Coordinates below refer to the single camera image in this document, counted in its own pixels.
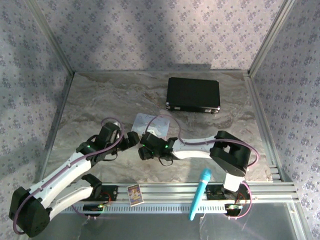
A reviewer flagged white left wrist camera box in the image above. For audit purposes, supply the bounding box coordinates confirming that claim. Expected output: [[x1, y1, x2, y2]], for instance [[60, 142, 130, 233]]
[[110, 122, 121, 141]]

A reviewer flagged grey slotted cable duct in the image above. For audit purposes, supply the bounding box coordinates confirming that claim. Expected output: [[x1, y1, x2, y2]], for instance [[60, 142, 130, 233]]
[[48, 203, 251, 215]]

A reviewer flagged black ribbed hard case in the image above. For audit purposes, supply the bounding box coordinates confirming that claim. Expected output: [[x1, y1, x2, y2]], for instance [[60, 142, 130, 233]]
[[165, 76, 221, 115]]

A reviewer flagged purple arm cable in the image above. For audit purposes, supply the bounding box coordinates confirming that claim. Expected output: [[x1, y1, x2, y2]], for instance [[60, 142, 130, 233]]
[[12, 116, 125, 235], [144, 114, 261, 171]]

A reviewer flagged small picture card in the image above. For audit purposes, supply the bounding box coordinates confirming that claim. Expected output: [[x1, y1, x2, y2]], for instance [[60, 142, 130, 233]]
[[126, 184, 144, 207]]

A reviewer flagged clear plastic zip bag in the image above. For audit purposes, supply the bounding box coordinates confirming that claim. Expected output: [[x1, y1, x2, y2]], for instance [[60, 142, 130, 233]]
[[131, 112, 171, 141]]

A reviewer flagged black controller board green light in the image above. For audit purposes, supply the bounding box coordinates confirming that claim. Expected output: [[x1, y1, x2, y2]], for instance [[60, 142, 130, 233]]
[[224, 203, 244, 212], [83, 203, 104, 213]]

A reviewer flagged aluminium extrusion beam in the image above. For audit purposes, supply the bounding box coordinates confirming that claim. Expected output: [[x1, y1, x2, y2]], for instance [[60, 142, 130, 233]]
[[103, 181, 300, 203]]

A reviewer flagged aluminium corner post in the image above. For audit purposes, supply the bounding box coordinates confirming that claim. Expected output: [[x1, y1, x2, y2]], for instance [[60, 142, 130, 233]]
[[26, 0, 75, 74], [248, 0, 298, 74]]

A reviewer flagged blue toy microphone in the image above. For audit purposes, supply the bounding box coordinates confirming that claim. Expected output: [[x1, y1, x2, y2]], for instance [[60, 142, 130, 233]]
[[188, 168, 212, 222]]

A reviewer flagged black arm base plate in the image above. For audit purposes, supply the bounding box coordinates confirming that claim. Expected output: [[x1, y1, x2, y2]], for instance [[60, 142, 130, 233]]
[[206, 184, 226, 201], [99, 184, 119, 202]]

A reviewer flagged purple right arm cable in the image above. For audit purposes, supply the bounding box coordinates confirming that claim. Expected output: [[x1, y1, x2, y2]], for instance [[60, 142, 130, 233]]
[[144, 114, 261, 171]]

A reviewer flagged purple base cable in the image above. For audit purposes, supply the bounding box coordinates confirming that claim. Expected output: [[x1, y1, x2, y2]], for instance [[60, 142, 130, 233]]
[[69, 198, 100, 221], [226, 181, 253, 221]]

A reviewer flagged aluminium table end rail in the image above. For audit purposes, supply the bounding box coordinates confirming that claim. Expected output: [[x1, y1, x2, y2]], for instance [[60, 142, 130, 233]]
[[72, 70, 251, 75]]

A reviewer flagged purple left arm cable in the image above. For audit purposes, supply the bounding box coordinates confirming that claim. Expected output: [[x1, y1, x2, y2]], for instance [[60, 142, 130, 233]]
[[12, 116, 125, 235]]

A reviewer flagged aluminium table side rail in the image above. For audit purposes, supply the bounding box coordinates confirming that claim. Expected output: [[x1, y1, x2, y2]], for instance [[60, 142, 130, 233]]
[[242, 71, 286, 182], [37, 72, 76, 176]]

